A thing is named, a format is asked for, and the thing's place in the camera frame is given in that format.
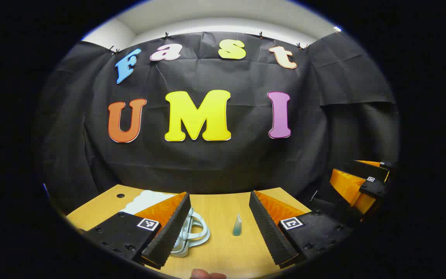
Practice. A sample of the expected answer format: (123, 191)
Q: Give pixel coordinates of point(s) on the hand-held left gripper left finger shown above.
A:
(172, 232)

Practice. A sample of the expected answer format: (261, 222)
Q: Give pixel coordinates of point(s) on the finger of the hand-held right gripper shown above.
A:
(349, 190)
(374, 163)

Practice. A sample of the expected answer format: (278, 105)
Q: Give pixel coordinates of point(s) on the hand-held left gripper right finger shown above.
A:
(267, 232)

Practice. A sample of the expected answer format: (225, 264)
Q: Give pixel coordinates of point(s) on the small translucent skincare tube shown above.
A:
(237, 229)

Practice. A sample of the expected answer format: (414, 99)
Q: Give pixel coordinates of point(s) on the pale blue hard-shell suitcase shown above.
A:
(149, 199)

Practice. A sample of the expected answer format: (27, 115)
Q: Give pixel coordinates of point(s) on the black backdrop cloth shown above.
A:
(227, 166)

